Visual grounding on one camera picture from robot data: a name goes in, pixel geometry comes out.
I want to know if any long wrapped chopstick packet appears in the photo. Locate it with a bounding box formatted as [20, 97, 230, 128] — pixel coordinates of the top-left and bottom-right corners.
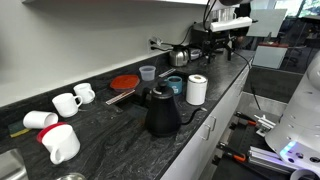
[105, 88, 137, 106]

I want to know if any white wall outlet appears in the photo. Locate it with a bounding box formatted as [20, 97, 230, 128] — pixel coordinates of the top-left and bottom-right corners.
[148, 36, 164, 53]

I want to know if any long aluminium extrusion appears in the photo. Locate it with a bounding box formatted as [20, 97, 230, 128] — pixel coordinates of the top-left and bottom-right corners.
[247, 145, 294, 175]

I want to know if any black coffee machine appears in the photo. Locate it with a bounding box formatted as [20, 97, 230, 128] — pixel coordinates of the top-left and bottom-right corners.
[192, 21, 214, 51]

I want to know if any short wrapped chopstick packet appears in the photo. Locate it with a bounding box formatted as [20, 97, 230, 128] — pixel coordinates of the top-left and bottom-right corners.
[158, 67, 177, 78]

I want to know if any long black power cable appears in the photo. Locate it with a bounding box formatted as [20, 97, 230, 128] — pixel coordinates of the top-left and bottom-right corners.
[233, 49, 263, 111]

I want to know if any small steel appliance base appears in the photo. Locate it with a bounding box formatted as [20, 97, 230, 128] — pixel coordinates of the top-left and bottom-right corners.
[188, 47, 203, 61]

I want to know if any white base cabinet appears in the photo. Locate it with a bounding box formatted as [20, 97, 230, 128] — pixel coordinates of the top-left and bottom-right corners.
[159, 61, 252, 180]

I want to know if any stainless steel kettle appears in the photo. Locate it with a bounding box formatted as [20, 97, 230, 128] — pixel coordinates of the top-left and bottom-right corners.
[168, 44, 190, 68]

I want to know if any silver cabinet handle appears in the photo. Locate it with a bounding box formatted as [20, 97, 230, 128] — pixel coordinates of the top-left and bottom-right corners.
[201, 123, 212, 142]
[209, 114, 218, 132]

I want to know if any blue metal mug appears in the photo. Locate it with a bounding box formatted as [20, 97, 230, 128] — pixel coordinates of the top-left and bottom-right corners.
[165, 75, 184, 97]

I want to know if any black kettle cord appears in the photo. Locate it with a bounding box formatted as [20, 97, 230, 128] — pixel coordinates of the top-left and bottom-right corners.
[151, 26, 193, 53]

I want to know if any black gooseneck kettle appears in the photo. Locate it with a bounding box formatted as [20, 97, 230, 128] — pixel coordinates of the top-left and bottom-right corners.
[141, 79, 208, 138]

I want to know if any green yellow sponge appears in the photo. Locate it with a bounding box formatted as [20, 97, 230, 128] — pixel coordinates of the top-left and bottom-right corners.
[7, 120, 30, 139]

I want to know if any white jar with tan handle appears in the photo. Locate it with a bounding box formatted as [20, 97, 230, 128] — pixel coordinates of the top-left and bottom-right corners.
[185, 73, 209, 106]

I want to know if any orange black clamp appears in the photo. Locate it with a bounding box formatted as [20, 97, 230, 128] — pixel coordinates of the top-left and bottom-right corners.
[233, 110, 258, 128]
[215, 142, 248, 165]

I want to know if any small white mug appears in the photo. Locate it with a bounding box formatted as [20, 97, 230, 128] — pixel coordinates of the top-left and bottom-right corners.
[72, 82, 96, 105]

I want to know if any white board panel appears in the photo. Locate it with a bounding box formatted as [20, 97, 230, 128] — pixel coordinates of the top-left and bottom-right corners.
[246, 8, 288, 38]

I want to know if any steel sink basin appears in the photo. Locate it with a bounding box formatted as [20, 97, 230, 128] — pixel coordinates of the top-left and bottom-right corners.
[0, 148, 29, 180]

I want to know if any white handleless cup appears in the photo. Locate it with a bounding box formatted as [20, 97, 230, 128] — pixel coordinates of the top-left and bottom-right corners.
[22, 110, 59, 130]

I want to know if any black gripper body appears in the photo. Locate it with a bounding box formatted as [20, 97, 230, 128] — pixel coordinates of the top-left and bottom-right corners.
[202, 29, 235, 49]

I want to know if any medium white mug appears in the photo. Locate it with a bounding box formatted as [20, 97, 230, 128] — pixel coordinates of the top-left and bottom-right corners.
[51, 92, 83, 118]

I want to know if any small aluminium bracket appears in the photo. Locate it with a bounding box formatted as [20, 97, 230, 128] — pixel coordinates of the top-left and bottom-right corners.
[253, 114, 277, 138]

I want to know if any white box with red top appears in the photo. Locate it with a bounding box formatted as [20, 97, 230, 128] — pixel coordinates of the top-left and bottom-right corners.
[252, 42, 290, 70]

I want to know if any large white mug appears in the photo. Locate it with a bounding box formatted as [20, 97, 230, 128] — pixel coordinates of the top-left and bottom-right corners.
[41, 124, 81, 166]

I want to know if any round metal bowl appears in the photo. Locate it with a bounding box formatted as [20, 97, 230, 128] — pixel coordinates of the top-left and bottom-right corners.
[54, 172, 87, 180]

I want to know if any clear plastic cup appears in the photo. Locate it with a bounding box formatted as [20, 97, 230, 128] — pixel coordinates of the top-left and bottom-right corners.
[138, 65, 157, 82]

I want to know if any white wall shelf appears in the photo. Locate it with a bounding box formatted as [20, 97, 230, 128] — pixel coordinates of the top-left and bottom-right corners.
[21, 0, 209, 6]

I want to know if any black perforated robot table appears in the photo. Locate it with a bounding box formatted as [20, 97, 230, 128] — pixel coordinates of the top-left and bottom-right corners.
[211, 109, 294, 180]

